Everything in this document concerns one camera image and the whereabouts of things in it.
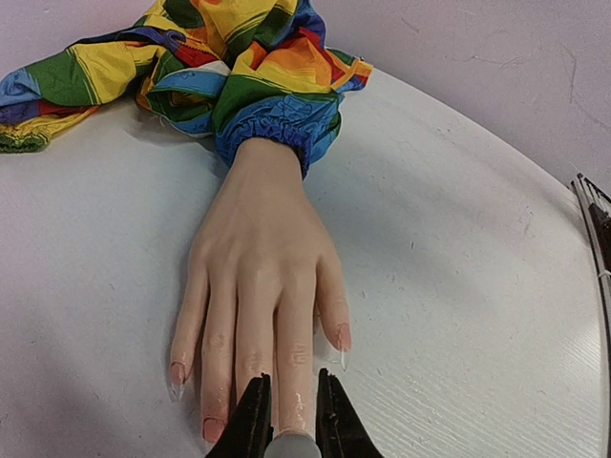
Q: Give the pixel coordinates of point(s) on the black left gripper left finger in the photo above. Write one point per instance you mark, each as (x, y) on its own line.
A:
(248, 431)

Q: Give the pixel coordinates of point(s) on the nail polish brush cap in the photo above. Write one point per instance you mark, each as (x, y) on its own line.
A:
(292, 445)

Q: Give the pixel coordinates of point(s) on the colourful rainbow jacket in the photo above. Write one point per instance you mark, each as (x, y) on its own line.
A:
(230, 69)

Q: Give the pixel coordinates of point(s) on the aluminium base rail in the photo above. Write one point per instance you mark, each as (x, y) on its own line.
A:
(595, 207)

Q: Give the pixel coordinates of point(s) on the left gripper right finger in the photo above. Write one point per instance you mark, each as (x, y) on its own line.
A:
(339, 430)

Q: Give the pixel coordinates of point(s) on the mannequin hand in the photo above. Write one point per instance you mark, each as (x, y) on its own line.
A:
(262, 273)

